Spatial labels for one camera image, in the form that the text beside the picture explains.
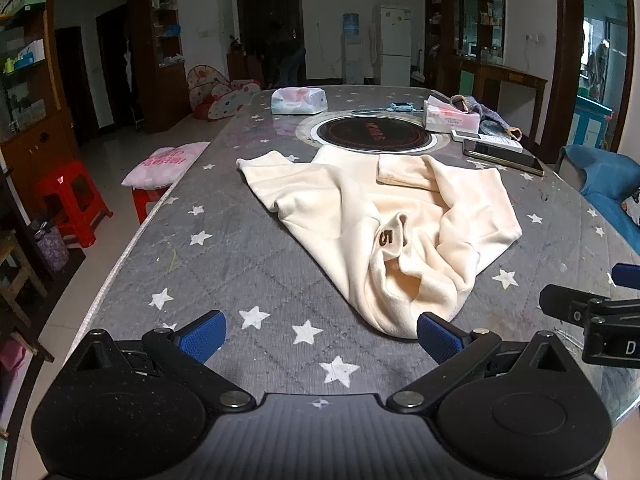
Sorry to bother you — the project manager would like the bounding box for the wooden sideboard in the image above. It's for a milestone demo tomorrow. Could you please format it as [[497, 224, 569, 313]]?
[[450, 55, 548, 151]]

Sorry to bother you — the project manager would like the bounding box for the white water dispenser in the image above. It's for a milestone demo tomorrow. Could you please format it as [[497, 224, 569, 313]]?
[[341, 35, 364, 86]]

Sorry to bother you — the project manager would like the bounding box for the white pink tissue pack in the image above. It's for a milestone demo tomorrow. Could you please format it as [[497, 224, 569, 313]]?
[[270, 87, 328, 116]]

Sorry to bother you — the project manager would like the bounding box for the red plastic stool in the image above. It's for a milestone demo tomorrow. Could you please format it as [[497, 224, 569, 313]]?
[[35, 160, 113, 248], [132, 187, 166, 223]]

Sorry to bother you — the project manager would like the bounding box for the dark wooden shelf cabinet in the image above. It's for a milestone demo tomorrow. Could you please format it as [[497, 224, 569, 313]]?
[[130, 0, 191, 133]]

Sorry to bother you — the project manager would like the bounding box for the tall wooden bookshelf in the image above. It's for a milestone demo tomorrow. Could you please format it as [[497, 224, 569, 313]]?
[[0, 0, 83, 201]]

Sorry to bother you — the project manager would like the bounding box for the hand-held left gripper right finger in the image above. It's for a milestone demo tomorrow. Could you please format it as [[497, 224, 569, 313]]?
[[385, 311, 581, 414]]

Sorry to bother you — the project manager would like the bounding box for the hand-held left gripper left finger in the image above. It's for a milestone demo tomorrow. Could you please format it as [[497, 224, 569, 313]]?
[[67, 310, 256, 414]]

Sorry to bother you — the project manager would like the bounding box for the patterned sofa cushion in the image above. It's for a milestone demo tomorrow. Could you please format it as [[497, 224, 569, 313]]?
[[620, 187, 640, 226]]

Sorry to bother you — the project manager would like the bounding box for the teal cabinet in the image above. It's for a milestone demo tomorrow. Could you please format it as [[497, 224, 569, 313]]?
[[572, 92, 616, 151]]

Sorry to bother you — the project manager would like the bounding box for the grey crumpled cloth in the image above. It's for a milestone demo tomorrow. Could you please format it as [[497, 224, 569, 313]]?
[[450, 95, 523, 141]]

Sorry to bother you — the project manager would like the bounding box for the white refrigerator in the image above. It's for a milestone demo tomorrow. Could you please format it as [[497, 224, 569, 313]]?
[[372, 5, 412, 87]]

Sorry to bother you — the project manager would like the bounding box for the blue sofa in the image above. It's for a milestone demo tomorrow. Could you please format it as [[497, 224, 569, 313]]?
[[557, 145, 640, 246]]

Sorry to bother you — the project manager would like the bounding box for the dark wooden door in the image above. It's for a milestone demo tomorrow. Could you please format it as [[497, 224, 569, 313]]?
[[235, 0, 307, 88]]

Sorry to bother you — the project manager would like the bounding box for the cream sweatshirt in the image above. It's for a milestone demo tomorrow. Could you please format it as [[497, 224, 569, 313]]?
[[236, 145, 523, 339]]

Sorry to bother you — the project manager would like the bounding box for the white remote control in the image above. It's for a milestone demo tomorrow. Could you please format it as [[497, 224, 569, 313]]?
[[451, 129, 523, 153]]

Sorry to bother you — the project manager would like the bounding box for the grey star-print table cover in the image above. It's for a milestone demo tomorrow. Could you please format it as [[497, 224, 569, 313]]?
[[82, 85, 640, 413]]

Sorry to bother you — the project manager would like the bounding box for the dark wooden display cabinet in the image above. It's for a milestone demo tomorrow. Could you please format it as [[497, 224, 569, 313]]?
[[424, 0, 506, 93]]

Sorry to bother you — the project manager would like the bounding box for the polka dot play tent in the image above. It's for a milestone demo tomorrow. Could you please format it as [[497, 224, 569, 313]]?
[[186, 64, 262, 121]]

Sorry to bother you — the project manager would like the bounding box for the round built-in induction cooker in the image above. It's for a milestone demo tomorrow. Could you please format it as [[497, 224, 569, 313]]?
[[295, 110, 451, 155]]

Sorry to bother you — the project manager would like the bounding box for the pink white tissue box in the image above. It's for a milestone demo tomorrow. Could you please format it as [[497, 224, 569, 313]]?
[[422, 99, 482, 133]]

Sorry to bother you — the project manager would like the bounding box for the black smartphone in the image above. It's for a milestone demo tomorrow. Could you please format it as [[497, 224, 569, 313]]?
[[462, 138, 546, 177]]

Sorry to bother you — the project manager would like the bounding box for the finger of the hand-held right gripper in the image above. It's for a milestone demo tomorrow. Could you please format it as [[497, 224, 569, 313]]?
[[539, 284, 640, 325], [611, 263, 640, 287]]

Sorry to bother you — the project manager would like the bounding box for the pink pillow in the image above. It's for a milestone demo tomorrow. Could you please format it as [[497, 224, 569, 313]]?
[[121, 141, 212, 191]]

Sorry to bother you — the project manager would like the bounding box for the floral drinking bottle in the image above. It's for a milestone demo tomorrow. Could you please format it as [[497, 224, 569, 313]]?
[[30, 220, 71, 273]]

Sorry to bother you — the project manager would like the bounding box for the wooden stool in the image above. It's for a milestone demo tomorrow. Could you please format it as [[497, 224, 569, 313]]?
[[0, 230, 51, 331]]

